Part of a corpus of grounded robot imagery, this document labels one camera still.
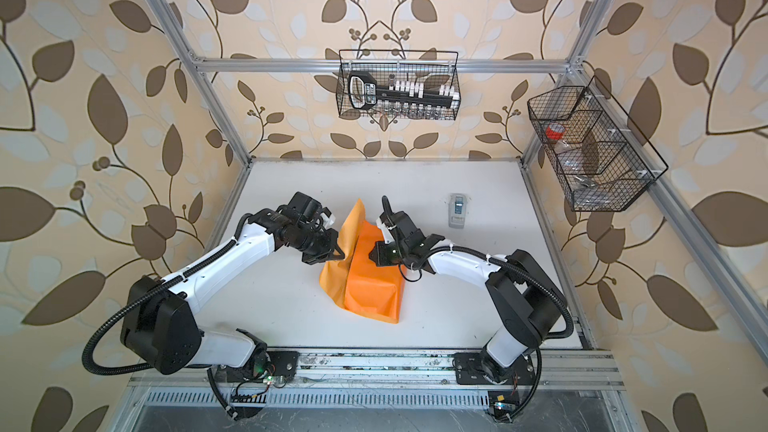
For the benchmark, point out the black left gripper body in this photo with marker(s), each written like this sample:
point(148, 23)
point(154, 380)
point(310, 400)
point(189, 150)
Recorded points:
point(308, 237)

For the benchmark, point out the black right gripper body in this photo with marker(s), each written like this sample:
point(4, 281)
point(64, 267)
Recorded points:
point(405, 253)

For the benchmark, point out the orange wrapping paper sheet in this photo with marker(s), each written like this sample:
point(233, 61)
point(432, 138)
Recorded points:
point(355, 283)

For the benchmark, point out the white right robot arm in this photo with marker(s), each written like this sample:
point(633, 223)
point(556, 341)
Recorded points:
point(531, 308)

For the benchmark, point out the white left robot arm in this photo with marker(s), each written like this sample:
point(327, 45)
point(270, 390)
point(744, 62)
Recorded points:
point(163, 330)

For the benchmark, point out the grey tape dispenser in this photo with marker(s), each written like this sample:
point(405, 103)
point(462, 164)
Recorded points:
point(457, 211)

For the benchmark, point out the black white tool in basket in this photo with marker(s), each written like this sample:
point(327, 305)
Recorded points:
point(364, 93)

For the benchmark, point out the red capped clear bottle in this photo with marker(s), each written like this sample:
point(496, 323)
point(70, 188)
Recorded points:
point(569, 156)

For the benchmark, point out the black wire basket back wall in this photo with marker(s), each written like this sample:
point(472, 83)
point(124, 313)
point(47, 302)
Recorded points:
point(433, 67)

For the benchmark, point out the black wire basket wall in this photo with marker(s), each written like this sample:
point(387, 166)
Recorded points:
point(618, 155)
point(433, 67)

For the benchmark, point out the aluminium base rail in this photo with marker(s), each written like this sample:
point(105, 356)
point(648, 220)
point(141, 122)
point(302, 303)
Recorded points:
point(441, 368)

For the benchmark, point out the black wire basket right wall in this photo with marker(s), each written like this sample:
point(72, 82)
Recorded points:
point(618, 155)

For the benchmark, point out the aluminium frame post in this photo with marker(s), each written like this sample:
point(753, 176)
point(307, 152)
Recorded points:
point(189, 61)

